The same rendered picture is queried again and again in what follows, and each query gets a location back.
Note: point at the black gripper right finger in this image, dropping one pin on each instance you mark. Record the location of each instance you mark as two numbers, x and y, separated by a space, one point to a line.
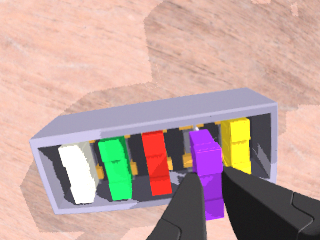
261 210

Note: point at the yellow fuse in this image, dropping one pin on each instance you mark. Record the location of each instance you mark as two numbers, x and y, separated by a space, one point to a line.
236 134

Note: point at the red fuse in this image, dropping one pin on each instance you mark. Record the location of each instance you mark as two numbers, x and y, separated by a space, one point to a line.
154 148

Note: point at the grey fuse block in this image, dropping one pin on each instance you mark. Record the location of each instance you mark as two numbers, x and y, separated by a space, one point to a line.
94 161

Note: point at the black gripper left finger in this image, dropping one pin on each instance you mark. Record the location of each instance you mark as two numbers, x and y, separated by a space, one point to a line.
184 219

